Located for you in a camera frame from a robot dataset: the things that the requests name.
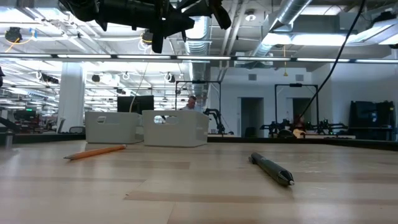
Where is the white plastic storage bin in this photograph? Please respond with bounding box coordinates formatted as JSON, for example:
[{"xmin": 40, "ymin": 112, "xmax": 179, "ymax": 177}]
[
  {"xmin": 85, "ymin": 111, "xmax": 144, "ymax": 144},
  {"xmin": 142, "ymin": 110, "xmax": 210, "ymax": 148}
]

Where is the white building column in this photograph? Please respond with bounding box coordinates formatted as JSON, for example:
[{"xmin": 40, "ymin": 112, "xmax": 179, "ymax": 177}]
[{"xmin": 57, "ymin": 62, "xmax": 86, "ymax": 133}]

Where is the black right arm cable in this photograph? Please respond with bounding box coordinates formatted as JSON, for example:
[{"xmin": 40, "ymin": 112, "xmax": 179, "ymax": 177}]
[{"xmin": 299, "ymin": 0, "xmax": 368, "ymax": 119}]

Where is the black equipment cabinet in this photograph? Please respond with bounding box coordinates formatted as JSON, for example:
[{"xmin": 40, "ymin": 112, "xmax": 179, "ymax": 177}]
[{"xmin": 348, "ymin": 100, "xmax": 396, "ymax": 141}]

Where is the thick dark retractable pen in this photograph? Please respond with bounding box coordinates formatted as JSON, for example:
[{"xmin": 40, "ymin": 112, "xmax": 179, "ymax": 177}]
[{"xmin": 248, "ymin": 152, "xmax": 295, "ymax": 187}]

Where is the black ceiling camera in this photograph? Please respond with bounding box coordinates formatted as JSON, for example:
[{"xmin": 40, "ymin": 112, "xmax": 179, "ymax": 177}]
[{"xmin": 4, "ymin": 26, "xmax": 23, "ymax": 44}]

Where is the yellow hanging pendant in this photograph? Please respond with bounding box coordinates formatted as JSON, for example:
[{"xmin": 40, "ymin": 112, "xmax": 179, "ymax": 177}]
[{"xmin": 282, "ymin": 45, "xmax": 289, "ymax": 77}]

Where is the silver ceiling air duct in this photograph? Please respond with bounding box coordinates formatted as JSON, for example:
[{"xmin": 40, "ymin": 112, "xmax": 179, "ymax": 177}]
[{"xmin": 248, "ymin": 0, "xmax": 313, "ymax": 58}]

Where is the thin white hanging cable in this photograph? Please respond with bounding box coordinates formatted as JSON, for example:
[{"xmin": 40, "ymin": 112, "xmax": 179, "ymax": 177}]
[{"xmin": 129, "ymin": 62, "xmax": 147, "ymax": 113}]

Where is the long LED light bar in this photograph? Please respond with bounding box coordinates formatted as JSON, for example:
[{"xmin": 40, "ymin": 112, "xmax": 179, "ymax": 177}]
[{"xmin": 0, "ymin": 53, "xmax": 398, "ymax": 64}]

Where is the black table edge rail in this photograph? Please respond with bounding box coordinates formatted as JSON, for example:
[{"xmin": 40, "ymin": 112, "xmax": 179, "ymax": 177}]
[{"xmin": 0, "ymin": 132, "xmax": 398, "ymax": 152}]

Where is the black overhead camera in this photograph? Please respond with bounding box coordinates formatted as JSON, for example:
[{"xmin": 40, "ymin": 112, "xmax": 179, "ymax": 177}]
[{"xmin": 141, "ymin": 29, "xmax": 155, "ymax": 46}]

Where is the person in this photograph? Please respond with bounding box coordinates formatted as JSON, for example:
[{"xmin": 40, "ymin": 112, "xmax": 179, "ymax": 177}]
[
  {"xmin": 181, "ymin": 95, "xmax": 205, "ymax": 112},
  {"xmin": 292, "ymin": 114, "xmax": 307, "ymax": 131}
]

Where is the grey metal corner post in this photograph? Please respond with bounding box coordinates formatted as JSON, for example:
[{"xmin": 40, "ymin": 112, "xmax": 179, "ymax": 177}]
[{"xmin": 3, "ymin": 131, "xmax": 15, "ymax": 147}]

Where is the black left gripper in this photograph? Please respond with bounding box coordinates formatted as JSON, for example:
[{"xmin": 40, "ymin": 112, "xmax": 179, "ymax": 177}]
[{"xmin": 96, "ymin": 0, "xmax": 195, "ymax": 54}]

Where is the background wooden table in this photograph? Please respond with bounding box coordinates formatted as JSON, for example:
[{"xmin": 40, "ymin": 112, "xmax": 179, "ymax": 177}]
[{"xmin": 207, "ymin": 133, "xmax": 357, "ymax": 140}]

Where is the orange wooden pencil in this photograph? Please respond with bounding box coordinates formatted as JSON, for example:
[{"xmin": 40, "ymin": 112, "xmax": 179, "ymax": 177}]
[{"xmin": 63, "ymin": 144, "xmax": 127, "ymax": 161}]

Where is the black computer monitor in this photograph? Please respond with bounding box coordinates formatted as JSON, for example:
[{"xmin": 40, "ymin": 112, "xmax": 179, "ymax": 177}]
[{"xmin": 117, "ymin": 95, "xmax": 155, "ymax": 113}]

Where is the black metal rig frame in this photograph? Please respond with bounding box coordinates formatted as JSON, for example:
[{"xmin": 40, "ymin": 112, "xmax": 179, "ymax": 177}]
[
  {"xmin": 274, "ymin": 83, "xmax": 319, "ymax": 125},
  {"xmin": 175, "ymin": 80, "xmax": 222, "ymax": 125}
]

